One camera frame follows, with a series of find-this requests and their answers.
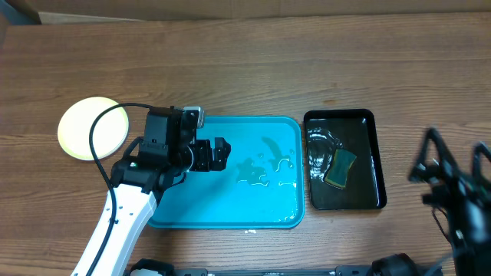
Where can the black rectangular water tray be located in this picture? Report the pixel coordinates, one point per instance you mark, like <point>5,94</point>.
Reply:
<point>354,130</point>

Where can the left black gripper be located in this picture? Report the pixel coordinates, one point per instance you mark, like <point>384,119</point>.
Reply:
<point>206,164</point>

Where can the yellow-green round plate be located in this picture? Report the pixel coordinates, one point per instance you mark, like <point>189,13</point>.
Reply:
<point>109,134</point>

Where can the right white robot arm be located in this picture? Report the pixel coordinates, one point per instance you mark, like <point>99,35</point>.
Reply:
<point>470,241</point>

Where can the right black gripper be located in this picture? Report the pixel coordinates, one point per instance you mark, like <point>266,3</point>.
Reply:
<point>449,180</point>

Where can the teal plastic serving tray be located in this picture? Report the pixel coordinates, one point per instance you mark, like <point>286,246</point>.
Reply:
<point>262,185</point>

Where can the green and yellow sponge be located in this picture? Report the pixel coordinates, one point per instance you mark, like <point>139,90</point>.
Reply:
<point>338,172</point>

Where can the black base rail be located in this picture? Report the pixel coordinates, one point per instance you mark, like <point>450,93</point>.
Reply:
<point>394,265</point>

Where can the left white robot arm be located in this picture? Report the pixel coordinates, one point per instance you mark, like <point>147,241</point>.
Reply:
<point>153,163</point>

